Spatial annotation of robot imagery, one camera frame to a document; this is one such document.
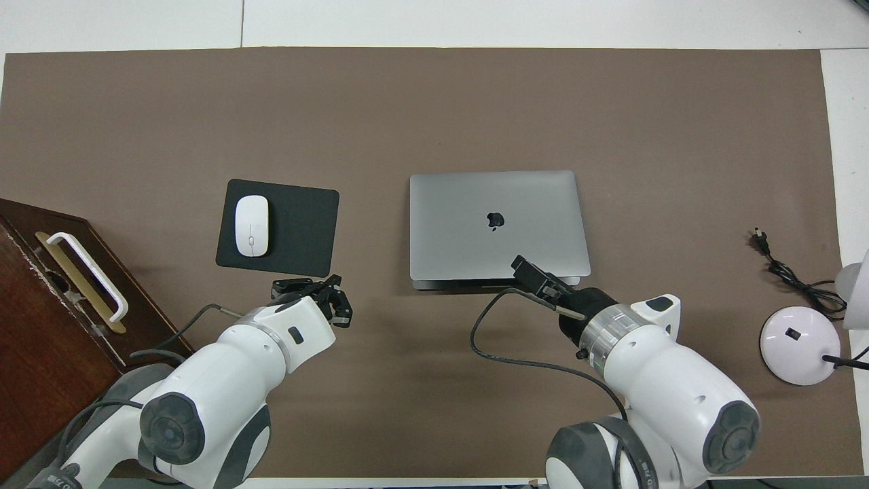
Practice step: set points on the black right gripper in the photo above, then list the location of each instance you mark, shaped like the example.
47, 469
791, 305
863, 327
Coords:
587, 312

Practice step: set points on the dark brown wooden box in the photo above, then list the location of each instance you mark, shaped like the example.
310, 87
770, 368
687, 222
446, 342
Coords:
41, 339

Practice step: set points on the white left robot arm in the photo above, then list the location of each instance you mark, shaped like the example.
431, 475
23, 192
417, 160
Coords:
217, 387

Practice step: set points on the black mouse pad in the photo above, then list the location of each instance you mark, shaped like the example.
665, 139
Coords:
299, 224

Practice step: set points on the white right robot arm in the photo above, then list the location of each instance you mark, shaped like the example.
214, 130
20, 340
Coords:
665, 387

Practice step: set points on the white desk lamp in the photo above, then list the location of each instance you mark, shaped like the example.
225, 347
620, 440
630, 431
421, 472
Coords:
798, 353

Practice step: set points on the silver Apple laptop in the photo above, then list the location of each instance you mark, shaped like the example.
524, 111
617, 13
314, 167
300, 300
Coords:
461, 231

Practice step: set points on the brown table mat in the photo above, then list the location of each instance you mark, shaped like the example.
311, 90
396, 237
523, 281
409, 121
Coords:
434, 102

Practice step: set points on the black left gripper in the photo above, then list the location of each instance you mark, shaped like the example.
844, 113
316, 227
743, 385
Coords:
319, 297

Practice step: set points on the white computer mouse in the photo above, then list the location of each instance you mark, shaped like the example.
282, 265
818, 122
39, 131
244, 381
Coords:
252, 225

